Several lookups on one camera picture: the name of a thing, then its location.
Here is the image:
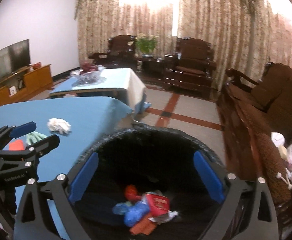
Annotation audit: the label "green rubber glove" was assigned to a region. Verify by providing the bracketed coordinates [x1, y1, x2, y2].
[25, 131, 47, 146]

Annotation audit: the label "orange foam fruit net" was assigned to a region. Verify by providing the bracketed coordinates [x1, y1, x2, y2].
[8, 139, 25, 151]

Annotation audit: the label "white paper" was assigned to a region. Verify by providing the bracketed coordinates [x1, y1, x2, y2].
[148, 211, 179, 225]

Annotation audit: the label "blue plastic bag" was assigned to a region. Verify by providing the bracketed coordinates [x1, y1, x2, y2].
[112, 201, 150, 228]

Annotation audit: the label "red plastic bag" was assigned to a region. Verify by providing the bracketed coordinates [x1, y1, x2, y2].
[124, 185, 142, 202]

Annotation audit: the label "red envelope packet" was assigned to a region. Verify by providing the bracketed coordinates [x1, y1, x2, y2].
[145, 193, 170, 217]

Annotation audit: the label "black trash bin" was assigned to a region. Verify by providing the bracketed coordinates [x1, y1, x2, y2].
[75, 126, 224, 239]

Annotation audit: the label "crumpled white tissue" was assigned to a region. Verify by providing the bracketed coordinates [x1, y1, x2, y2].
[47, 118, 71, 134]

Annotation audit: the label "wooden tv cabinet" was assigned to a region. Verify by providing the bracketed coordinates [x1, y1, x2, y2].
[0, 64, 53, 107]

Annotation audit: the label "blue tablecloth near table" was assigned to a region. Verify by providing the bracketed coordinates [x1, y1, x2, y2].
[0, 96, 134, 240]

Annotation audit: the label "red ornament on cabinet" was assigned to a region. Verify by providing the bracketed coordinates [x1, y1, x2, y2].
[32, 62, 42, 70]

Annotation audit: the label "flat screen television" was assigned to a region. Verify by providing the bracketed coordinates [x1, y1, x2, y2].
[0, 39, 31, 82]

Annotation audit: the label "glass fruit bowl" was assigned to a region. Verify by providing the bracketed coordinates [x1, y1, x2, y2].
[70, 65, 106, 85]

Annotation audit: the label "red apples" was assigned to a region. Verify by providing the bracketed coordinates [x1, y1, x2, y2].
[80, 61, 98, 73]

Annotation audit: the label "dark wooden sofa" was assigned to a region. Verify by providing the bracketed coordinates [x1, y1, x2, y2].
[217, 62, 292, 230]

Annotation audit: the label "blue cloth coffee table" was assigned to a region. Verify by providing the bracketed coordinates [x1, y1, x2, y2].
[49, 68, 151, 115]

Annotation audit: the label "left dark wooden armchair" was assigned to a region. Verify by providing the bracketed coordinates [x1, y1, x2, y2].
[88, 35, 137, 69]

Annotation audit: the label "dark wooden armchair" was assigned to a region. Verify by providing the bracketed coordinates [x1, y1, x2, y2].
[88, 35, 137, 69]
[163, 37, 217, 99]

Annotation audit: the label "dark wooden side table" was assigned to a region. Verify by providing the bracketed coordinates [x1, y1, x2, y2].
[136, 57, 165, 80]

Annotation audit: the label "green potted plant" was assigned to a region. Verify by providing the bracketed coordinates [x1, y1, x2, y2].
[136, 34, 158, 55]

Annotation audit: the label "right dark wooden armchair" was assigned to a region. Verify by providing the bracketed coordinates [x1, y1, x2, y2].
[163, 37, 217, 99]

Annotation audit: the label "beige patterned curtains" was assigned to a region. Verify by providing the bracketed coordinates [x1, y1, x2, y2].
[75, 0, 292, 88]

